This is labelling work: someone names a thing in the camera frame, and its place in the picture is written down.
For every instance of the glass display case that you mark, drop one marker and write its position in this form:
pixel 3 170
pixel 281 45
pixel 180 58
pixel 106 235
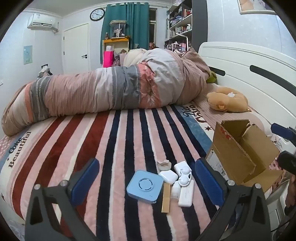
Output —
pixel 118 29

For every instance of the blue square speaker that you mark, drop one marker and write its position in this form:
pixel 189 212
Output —
pixel 144 186

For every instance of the dark bookshelf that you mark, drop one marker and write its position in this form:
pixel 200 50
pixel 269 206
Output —
pixel 180 23

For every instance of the grey and white object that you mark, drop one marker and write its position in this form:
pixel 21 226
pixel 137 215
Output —
pixel 45 71

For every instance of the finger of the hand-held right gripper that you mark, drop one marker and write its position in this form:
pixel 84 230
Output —
pixel 280 130

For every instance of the teal curtain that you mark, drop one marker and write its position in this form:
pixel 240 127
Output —
pixel 136 23

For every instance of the brown cardboard box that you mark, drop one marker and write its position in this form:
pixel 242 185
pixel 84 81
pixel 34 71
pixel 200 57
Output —
pixel 233 160

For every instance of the cream folded blanket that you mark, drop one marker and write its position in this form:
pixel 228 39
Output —
pixel 134 56

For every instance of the pink gift bag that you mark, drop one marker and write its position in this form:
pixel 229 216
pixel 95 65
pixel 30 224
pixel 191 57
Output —
pixel 108 59

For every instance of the tan plush toy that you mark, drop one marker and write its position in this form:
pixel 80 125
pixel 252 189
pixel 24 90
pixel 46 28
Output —
pixel 227 100

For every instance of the round wall clock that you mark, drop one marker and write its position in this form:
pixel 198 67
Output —
pixel 97 14

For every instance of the beige tape roll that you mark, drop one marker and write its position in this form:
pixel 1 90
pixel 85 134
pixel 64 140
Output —
pixel 164 165

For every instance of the light blue wall poster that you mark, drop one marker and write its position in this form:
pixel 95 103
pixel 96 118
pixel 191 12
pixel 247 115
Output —
pixel 28 55

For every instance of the white round-lens device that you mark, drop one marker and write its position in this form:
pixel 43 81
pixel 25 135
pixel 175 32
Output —
pixel 185 181

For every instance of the small white bottle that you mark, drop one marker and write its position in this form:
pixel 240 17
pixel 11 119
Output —
pixel 175 191

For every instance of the dark wardrobe panel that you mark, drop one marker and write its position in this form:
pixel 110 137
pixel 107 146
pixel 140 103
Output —
pixel 199 20

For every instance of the striped plush blanket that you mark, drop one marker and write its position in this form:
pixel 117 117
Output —
pixel 69 150

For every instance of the polka dot cloth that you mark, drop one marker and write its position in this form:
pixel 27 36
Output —
pixel 274 165

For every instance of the yellow cabinet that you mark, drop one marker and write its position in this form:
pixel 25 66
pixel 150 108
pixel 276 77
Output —
pixel 115 42

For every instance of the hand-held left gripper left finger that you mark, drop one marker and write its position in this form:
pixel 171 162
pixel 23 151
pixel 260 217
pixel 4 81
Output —
pixel 85 182

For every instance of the gold stick box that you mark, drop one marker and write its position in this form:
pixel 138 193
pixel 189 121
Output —
pixel 165 198

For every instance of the white power bank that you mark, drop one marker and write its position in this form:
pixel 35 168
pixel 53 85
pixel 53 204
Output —
pixel 186 197

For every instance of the white door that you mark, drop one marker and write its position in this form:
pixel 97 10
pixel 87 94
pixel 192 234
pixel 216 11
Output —
pixel 76 46

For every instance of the white earbuds case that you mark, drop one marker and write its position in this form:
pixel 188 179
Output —
pixel 168 177

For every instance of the framed wall picture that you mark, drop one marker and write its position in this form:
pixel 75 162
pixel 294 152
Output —
pixel 254 7

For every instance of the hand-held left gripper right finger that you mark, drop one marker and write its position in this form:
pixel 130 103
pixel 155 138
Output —
pixel 208 183

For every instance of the window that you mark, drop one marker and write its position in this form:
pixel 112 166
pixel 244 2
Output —
pixel 152 27

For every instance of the pink grey rolled duvet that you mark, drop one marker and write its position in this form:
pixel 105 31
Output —
pixel 104 88

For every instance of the white bed headboard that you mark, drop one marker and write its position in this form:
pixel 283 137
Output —
pixel 254 58

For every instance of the white air conditioner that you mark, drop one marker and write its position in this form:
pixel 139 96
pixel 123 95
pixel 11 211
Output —
pixel 42 22

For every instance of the white rounded plastic case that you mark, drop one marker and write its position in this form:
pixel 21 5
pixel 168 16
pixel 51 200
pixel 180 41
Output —
pixel 181 167

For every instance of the green plush toy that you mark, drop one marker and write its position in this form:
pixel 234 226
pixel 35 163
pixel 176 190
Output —
pixel 211 78

